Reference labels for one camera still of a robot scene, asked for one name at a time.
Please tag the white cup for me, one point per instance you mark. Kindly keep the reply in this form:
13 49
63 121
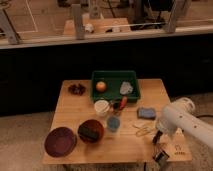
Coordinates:
101 107

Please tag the blue grey sponge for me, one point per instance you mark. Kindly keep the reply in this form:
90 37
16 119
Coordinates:
146 113

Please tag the blue cup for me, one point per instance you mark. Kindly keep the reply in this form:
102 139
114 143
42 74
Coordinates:
113 123

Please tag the wooden spoon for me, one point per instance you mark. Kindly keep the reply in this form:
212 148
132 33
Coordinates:
139 124

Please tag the wooden table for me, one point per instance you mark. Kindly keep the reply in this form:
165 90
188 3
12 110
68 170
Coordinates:
122 146

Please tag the red handled tool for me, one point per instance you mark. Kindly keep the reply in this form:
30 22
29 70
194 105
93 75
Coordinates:
119 105

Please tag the red bowl with dark sponge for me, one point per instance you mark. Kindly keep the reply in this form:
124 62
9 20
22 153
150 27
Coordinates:
91 131

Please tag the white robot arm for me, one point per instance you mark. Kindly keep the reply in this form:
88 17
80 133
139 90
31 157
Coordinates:
179 114

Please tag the crumpled clear plastic wrap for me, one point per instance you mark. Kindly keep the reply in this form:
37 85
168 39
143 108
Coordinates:
126 88

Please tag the green plastic tray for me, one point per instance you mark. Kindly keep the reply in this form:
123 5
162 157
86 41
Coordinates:
114 80

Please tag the orange apple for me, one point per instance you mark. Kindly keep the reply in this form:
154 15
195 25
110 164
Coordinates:
101 86

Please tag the dark grape bunch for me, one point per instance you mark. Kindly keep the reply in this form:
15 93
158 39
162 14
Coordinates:
76 89

